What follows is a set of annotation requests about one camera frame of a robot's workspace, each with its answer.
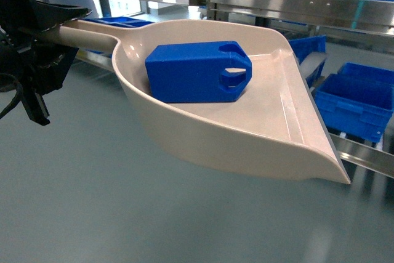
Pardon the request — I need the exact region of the stainless steel shelf rack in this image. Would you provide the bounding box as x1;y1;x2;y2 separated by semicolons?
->
17;0;394;180

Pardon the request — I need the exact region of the blue plastic block part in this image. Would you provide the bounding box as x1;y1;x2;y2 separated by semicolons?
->
145;41;252;103

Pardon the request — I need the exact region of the blue plastic bin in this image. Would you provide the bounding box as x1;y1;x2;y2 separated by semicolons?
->
289;36;328;88
315;74;393;143
337;62;393;86
78;17;154;40

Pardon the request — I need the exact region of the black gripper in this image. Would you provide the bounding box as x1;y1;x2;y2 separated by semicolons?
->
1;0;92;126

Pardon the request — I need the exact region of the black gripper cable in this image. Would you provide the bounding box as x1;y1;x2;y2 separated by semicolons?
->
0;73;25;121

